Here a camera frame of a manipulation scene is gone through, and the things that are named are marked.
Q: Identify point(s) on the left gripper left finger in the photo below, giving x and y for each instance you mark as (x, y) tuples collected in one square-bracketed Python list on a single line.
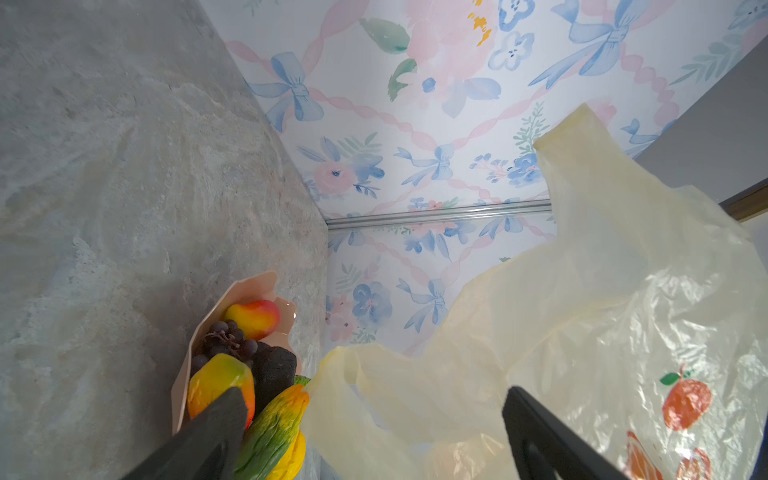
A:
[(206, 448)]

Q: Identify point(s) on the yellow bell pepper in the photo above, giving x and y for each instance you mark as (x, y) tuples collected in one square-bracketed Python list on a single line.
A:
[(292, 461)]

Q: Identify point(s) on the orange red mango fruit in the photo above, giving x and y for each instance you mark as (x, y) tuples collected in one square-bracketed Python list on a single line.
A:
[(219, 374)]

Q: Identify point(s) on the black avocado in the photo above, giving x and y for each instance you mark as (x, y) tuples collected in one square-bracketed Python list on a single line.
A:
[(274, 370)]

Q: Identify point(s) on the cream plastic bag orange print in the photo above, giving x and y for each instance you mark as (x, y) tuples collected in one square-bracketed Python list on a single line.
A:
[(642, 327)]

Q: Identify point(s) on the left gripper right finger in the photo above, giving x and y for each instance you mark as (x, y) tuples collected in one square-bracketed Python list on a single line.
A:
[(545, 448)]

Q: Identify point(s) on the pink flower-shaped plate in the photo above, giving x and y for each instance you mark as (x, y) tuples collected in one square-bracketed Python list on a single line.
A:
[(260, 287)]

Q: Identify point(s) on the green orange mango fruit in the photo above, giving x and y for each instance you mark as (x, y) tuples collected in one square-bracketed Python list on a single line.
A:
[(271, 434)]

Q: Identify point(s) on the dark purple grape bunch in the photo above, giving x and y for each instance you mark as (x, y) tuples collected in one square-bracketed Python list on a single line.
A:
[(224, 337)]

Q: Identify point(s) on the right aluminium corner post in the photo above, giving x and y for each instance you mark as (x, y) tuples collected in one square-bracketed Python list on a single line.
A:
[(440, 215)]

